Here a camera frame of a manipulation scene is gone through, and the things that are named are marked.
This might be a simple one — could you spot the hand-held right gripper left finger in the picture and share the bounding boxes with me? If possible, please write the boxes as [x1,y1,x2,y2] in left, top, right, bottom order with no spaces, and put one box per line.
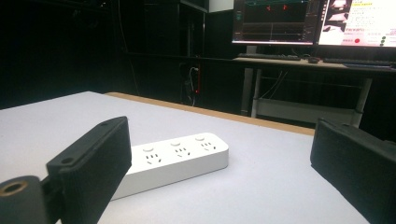
[46,116,133,224]

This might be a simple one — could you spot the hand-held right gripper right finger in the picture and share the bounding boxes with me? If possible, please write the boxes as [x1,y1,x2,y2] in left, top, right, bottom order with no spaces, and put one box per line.
[309,117,396,224]

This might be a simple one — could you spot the white power strip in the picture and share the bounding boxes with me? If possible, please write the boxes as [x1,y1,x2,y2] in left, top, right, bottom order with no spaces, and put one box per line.
[110,132,230,202]

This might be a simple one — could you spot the black keyboard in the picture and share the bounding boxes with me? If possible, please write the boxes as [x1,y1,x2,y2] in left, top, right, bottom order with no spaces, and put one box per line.
[236,52,303,62]
[322,57,394,67]

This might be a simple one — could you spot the bright computer monitor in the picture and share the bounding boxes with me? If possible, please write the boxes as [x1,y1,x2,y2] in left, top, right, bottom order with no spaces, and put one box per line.
[318,0,396,49]

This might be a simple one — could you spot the dark metal rack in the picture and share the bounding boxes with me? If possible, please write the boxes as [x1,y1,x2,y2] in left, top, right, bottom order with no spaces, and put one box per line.
[125,0,209,106]

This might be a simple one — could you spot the dark computer monitor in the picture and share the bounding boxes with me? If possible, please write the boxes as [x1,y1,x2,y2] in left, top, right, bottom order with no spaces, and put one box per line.
[231,0,321,47]

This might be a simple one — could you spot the wooden desk with white frame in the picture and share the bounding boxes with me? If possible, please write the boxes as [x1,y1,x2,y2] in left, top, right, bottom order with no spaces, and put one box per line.
[233,45,396,129]

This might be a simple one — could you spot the hanging cables with red light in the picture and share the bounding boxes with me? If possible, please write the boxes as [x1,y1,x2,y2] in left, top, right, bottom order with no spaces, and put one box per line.
[185,65,202,106]

